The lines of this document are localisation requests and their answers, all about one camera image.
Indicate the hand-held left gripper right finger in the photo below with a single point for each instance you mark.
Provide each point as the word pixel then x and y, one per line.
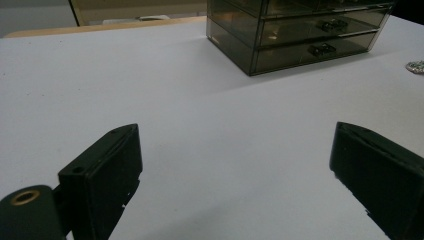
pixel 383 180

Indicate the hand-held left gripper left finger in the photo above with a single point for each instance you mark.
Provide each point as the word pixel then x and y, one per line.
pixel 100 173

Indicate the small silver jewelry piece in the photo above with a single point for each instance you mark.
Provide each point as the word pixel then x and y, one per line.
pixel 416 67

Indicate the smoky transparent drawer organizer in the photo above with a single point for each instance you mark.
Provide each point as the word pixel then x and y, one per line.
pixel 230 43

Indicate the wooden table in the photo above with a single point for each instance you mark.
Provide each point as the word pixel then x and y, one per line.
pixel 100 28

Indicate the white cabinet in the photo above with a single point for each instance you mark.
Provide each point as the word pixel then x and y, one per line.
pixel 33 20

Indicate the wooden desk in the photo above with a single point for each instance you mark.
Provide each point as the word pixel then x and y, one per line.
pixel 133 8

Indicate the black curtain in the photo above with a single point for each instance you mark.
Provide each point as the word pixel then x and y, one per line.
pixel 410 10

